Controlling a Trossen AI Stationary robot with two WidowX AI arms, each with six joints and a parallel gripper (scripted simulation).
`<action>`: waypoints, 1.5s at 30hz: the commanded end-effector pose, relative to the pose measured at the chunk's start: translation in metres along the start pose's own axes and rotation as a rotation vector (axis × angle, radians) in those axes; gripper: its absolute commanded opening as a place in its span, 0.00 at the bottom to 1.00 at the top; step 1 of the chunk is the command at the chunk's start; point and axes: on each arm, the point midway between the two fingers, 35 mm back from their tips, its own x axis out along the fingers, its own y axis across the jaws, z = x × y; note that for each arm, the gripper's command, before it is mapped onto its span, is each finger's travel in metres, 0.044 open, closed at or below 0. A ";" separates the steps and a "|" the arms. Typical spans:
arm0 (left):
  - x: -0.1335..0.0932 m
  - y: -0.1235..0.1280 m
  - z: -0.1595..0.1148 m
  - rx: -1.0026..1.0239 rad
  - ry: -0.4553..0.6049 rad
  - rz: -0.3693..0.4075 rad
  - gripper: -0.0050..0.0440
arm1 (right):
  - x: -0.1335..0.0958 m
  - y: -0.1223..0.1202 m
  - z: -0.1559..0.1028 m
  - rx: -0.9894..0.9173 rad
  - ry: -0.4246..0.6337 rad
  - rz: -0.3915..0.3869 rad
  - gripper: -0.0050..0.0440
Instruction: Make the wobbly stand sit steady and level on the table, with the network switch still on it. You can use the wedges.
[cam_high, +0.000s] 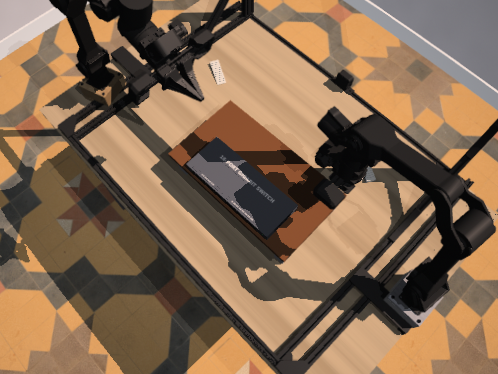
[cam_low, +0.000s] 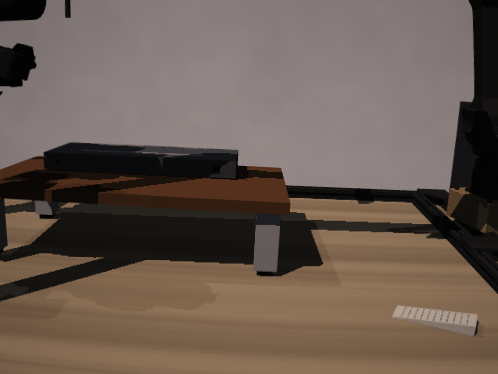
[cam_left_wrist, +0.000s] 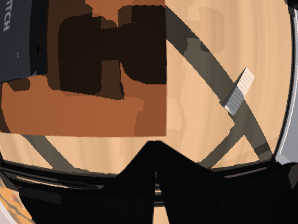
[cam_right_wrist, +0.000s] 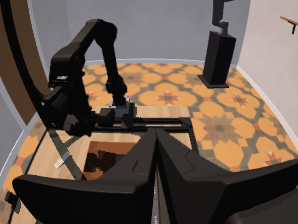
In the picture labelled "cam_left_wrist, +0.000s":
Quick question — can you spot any brown flat rectangular board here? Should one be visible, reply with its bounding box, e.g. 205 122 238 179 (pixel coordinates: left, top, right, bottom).
0 0 167 137

